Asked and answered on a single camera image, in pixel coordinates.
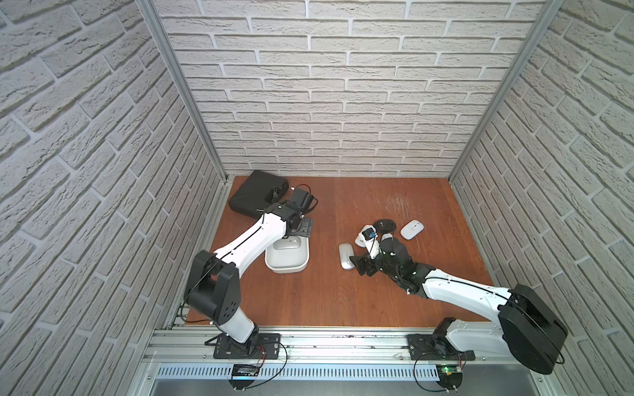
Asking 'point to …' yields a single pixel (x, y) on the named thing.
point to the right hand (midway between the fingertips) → (362, 251)
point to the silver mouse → (346, 252)
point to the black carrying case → (257, 191)
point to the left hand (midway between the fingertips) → (300, 221)
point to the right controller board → (450, 375)
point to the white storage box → (288, 261)
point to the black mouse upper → (385, 226)
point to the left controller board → (243, 370)
